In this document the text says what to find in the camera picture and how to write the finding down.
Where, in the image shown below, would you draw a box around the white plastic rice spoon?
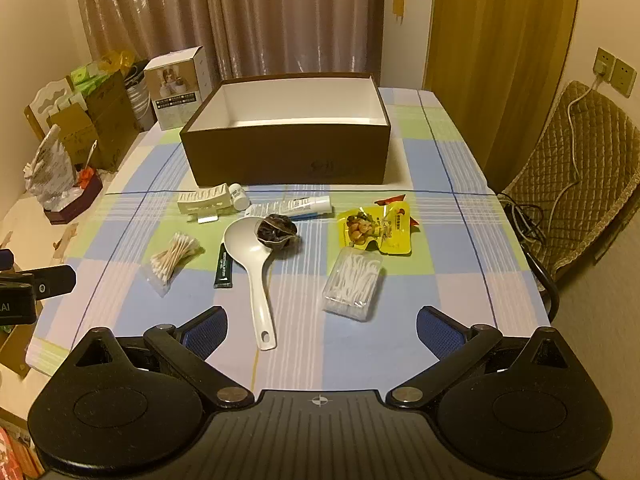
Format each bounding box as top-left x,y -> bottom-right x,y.
223,216 -> 277,352

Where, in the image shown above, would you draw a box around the brown cardboard box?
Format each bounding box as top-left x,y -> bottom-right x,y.
180,72 -> 392,188

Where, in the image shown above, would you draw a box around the plaid tablecloth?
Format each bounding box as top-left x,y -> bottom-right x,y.
25,85 -> 553,396

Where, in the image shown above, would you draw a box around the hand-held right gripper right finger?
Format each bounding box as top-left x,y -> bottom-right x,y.
387,305 -> 576,409

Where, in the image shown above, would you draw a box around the white plastic slotted holder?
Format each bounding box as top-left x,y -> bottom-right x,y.
177,184 -> 235,224

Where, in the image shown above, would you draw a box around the green tissue packs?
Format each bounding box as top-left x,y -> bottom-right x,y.
70,60 -> 113,96

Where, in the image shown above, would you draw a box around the white carved wooden panel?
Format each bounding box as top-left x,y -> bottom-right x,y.
24,77 -> 76,141

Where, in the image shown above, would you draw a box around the wall socket with plug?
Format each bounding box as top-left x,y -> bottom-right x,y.
593,47 -> 617,82

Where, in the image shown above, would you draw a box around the quilted tan chair cover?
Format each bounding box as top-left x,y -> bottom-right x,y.
500,80 -> 640,286

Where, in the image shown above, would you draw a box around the black cables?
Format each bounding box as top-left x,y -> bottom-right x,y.
500,194 -> 547,257

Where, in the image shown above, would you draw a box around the small dark green tube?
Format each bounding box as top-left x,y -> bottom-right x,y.
213,242 -> 234,289

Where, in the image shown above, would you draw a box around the white product carton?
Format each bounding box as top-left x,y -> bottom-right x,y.
144,46 -> 223,132

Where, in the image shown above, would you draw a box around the yellow snack packet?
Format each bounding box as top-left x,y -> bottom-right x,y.
336,201 -> 418,257

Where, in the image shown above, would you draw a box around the white blue toothpaste tube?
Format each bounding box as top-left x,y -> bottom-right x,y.
245,196 -> 334,221

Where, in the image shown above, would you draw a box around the bag of cotton swabs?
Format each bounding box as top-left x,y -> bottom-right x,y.
149,231 -> 203,295

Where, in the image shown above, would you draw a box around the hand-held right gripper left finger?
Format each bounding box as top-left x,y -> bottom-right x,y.
65,306 -> 253,409

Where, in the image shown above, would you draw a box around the white pill bottle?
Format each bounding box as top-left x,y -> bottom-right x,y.
229,183 -> 251,211

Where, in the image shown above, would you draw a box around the white charger cable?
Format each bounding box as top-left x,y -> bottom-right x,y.
547,74 -> 601,231

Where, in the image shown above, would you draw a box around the brown paper bag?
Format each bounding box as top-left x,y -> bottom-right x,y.
47,72 -> 141,171

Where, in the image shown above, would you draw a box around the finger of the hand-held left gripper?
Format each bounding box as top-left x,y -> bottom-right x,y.
31,265 -> 77,301

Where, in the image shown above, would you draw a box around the dark brown candy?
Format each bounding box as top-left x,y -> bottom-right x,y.
256,213 -> 298,250

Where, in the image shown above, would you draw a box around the crumpled plastic bag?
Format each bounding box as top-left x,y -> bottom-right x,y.
22,125 -> 103,223

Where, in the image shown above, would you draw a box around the black chair frame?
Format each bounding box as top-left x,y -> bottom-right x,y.
525,254 -> 561,322

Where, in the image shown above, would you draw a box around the empty wall socket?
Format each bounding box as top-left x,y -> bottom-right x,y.
612,58 -> 638,97

